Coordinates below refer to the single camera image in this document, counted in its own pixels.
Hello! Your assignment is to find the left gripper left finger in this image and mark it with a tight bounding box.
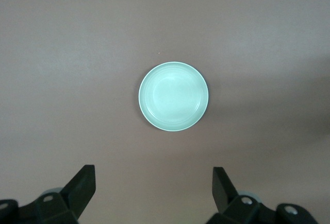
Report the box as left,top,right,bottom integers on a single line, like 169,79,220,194
0,164,97,224

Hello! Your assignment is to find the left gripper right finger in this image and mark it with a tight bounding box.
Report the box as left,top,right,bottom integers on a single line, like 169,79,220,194
206,166,318,224

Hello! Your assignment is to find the brown table mat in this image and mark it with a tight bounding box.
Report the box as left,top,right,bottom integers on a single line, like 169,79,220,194
0,0,330,224

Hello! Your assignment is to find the pale green round plate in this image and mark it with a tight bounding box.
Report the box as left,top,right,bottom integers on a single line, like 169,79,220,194
138,61,210,132

